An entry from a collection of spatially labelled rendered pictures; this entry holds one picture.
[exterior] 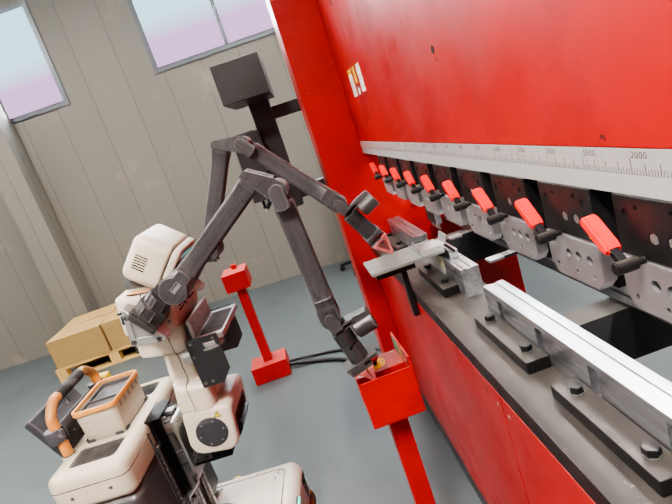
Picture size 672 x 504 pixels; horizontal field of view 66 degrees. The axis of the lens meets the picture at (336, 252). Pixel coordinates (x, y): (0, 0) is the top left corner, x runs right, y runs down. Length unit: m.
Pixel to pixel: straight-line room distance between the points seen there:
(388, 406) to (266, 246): 4.47
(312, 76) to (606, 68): 2.01
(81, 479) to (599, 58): 1.63
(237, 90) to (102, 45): 3.51
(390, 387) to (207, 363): 0.56
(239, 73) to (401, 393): 1.82
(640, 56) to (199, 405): 1.48
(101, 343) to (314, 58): 3.68
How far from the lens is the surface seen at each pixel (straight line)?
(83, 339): 5.48
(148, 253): 1.60
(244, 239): 5.89
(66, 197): 6.38
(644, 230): 0.76
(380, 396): 1.53
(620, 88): 0.72
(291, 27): 2.64
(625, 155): 0.74
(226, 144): 1.79
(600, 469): 0.99
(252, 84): 2.76
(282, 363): 3.62
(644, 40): 0.67
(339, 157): 2.62
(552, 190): 0.92
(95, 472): 1.77
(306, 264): 1.39
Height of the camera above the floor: 1.53
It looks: 14 degrees down
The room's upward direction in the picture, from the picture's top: 19 degrees counter-clockwise
